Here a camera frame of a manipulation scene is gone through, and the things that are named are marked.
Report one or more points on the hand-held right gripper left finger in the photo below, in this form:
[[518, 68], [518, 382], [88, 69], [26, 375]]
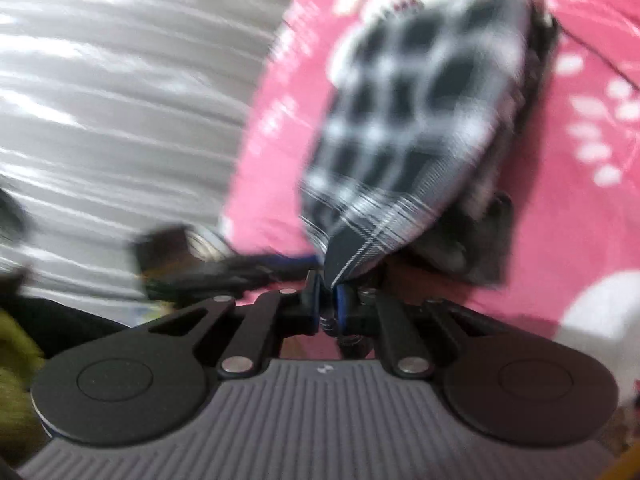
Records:
[[314, 310]]

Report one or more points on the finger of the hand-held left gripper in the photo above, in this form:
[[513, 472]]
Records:
[[280, 266]]

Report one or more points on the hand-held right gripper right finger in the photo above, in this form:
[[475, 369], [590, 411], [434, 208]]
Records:
[[343, 310]]

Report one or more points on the black white plaid shirt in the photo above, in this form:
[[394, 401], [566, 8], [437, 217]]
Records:
[[410, 125]]

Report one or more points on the dark cloth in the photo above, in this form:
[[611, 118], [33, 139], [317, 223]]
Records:
[[480, 245]]

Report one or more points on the grey satin curtain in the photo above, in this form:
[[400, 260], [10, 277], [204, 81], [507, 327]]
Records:
[[125, 85]]

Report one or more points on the person's green clothing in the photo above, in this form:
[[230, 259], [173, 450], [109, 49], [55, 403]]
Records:
[[17, 385]]

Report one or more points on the pink floral bed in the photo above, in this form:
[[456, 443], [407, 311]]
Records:
[[575, 235]]

